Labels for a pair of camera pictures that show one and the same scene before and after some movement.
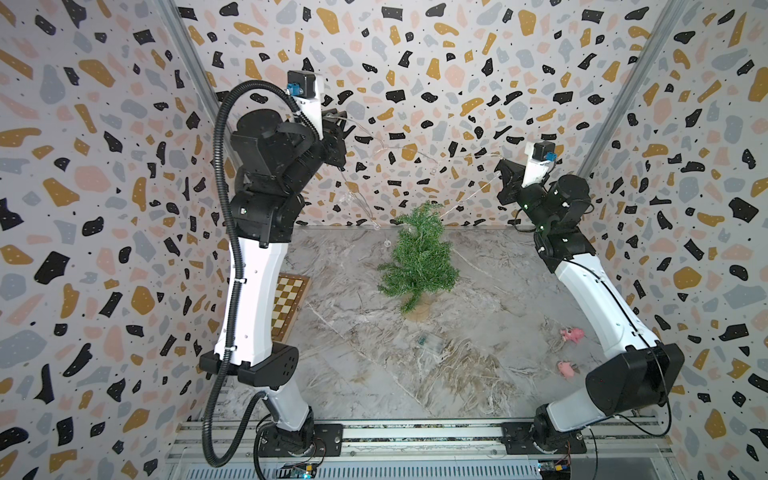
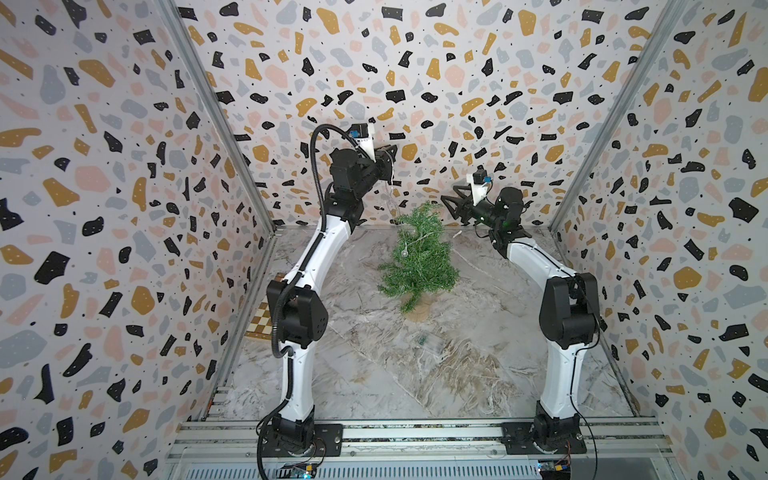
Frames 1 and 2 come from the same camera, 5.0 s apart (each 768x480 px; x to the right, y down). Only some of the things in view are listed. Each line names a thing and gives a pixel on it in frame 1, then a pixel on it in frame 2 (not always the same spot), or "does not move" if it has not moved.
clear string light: x=398 y=149 -> x=405 y=250
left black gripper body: x=333 y=149 -> x=383 y=170
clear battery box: x=430 y=343 does not move
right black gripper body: x=513 y=198 -> x=471 y=214
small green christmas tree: x=422 y=264 does not move
